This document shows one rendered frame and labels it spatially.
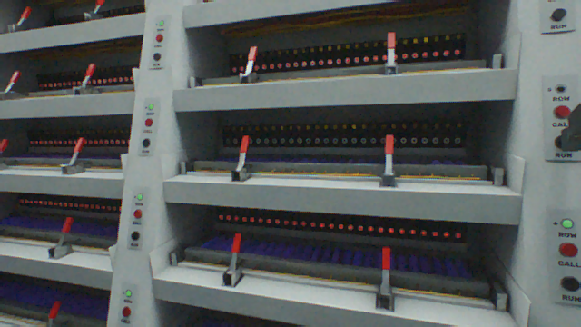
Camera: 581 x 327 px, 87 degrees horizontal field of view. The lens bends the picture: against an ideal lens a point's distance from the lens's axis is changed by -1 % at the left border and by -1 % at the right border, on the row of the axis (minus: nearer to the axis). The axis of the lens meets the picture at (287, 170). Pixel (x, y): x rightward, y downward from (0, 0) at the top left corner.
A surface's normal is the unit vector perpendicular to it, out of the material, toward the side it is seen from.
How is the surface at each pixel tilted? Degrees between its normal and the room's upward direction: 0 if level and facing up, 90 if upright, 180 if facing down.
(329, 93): 109
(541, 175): 90
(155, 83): 90
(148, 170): 90
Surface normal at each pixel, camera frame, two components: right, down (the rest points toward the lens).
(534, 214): -0.29, -0.13
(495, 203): -0.30, 0.20
